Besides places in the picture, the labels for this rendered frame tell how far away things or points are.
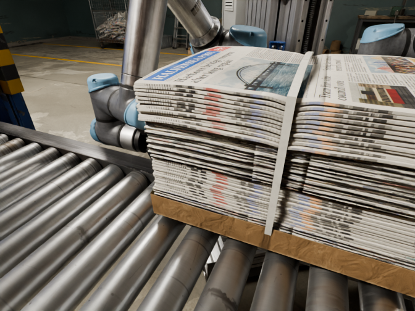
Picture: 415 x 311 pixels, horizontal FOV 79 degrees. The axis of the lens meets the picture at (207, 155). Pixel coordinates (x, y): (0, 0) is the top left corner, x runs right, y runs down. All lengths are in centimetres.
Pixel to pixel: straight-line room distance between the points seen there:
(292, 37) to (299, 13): 7
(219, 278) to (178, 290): 5
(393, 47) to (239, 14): 60
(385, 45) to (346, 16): 612
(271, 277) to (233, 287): 5
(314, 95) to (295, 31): 74
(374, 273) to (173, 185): 28
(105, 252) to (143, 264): 6
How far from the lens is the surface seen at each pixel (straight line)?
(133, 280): 39
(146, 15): 57
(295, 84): 29
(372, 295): 42
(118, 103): 60
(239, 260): 39
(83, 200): 54
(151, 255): 41
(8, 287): 45
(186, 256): 39
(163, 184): 39
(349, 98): 28
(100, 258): 43
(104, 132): 72
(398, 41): 112
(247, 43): 82
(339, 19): 721
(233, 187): 34
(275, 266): 39
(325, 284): 40
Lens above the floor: 111
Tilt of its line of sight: 31 degrees down
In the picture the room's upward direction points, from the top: straight up
